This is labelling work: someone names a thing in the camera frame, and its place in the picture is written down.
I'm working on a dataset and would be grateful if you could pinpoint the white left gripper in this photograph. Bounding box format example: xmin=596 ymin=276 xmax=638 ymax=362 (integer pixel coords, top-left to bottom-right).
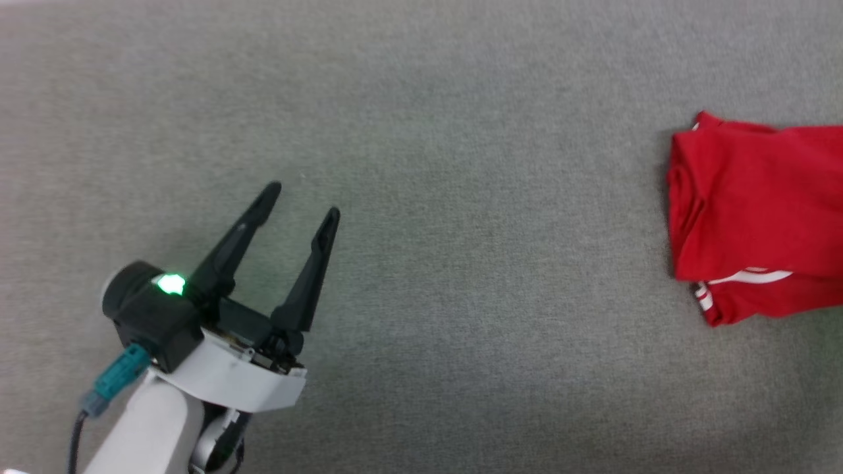
xmin=149 ymin=182 xmax=342 ymax=414

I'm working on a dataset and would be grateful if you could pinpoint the left camera cable teal connector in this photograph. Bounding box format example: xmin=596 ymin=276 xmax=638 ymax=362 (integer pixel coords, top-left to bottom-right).
xmin=66 ymin=343 xmax=151 ymax=474

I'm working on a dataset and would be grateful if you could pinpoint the red and white garment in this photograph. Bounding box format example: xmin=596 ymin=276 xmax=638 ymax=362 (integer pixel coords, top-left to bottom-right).
xmin=666 ymin=111 xmax=843 ymax=328

